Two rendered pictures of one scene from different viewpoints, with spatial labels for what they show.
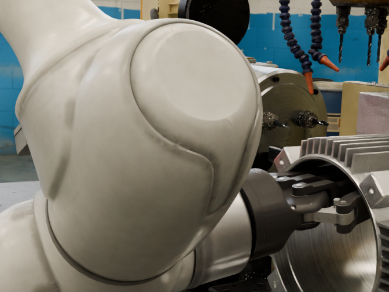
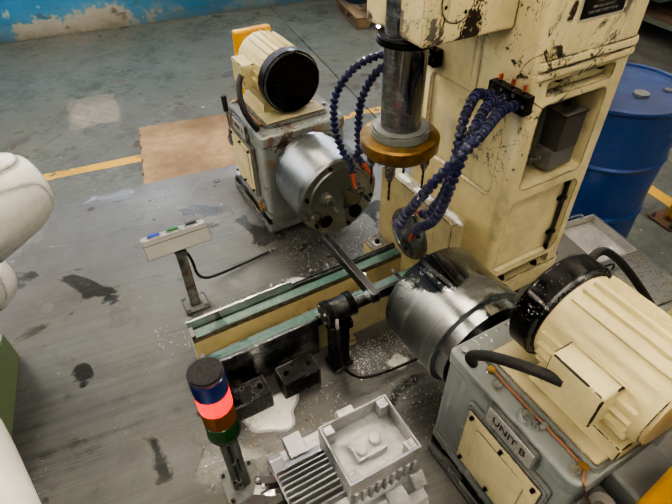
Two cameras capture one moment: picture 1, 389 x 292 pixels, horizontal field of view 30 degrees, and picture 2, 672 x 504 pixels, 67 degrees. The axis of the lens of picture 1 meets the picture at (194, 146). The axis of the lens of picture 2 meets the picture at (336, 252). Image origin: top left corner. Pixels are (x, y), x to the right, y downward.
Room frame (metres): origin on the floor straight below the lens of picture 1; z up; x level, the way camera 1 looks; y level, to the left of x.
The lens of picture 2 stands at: (0.33, -0.21, 1.90)
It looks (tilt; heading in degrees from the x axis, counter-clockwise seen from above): 42 degrees down; 2
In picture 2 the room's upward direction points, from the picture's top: 1 degrees counter-clockwise
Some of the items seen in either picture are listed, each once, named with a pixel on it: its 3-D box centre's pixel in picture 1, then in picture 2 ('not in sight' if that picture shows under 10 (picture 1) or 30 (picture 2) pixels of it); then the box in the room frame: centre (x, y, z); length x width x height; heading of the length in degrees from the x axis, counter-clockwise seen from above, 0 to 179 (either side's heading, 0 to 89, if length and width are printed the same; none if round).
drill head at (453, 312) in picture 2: not in sight; (462, 324); (1.05, -0.46, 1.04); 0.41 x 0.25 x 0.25; 30
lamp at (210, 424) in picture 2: not in sight; (217, 410); (0.81, 0.02, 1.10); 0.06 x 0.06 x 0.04
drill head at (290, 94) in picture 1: (245, 119); (316, 173); (1.64, -0.11, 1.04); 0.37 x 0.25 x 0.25; 30
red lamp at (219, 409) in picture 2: not in sight; (213, 396); (0.81, 0.02, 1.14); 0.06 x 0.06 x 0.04
